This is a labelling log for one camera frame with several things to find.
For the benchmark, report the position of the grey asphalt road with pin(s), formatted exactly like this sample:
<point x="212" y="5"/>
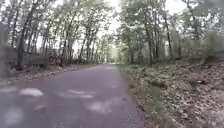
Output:
<point x="93" y="83"/>

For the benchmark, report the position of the wood of trees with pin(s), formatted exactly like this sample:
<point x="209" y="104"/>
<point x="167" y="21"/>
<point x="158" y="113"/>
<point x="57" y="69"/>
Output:
<point x="63" y="30"/>
<point x="160" y="30"/>

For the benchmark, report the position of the leaf-covered verge with grass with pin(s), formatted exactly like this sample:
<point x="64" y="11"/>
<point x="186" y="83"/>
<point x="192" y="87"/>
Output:
<point x="180" y="86"/>

